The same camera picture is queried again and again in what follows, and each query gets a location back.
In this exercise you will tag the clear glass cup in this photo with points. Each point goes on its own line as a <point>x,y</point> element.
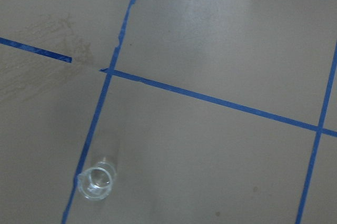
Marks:
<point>96,182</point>

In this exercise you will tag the brown paper table mat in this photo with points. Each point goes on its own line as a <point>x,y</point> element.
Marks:
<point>213,111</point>

